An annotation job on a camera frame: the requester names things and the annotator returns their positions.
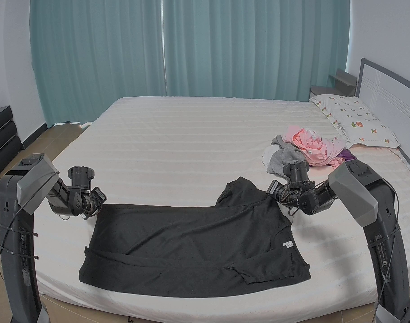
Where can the purple garment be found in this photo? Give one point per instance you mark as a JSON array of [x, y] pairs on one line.
[[346, 155]]

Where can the white garment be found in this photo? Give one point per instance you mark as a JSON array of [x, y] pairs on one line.
[[268, 155]]

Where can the blue-green curtain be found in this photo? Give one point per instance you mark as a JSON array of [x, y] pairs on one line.
[[97, 45], [258, 39]]

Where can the grey bedside table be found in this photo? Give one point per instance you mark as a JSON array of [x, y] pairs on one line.
[[339, 81]]

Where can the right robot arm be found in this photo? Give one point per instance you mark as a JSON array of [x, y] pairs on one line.
[[366, 193]]

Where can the grey garment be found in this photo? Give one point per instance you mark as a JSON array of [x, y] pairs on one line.
[[285, 158]]

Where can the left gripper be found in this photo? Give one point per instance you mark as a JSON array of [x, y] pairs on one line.
[[98, 201]]

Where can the black chest of drawers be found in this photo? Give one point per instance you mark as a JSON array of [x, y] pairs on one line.
[[3, 140]]

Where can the pink garment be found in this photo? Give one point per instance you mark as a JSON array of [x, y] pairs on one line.
[[309, 143]]

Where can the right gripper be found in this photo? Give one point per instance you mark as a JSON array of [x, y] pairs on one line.
[[276, 191]]

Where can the bed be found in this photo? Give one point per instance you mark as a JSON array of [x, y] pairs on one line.
[[191, 140]]

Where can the white printed pillow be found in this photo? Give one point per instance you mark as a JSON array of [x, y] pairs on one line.
[[356, 123]]

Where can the black T-shirt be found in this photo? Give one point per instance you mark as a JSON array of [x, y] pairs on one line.
[[191, 244]]

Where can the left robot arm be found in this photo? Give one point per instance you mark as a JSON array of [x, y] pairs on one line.
[[30, 187]]

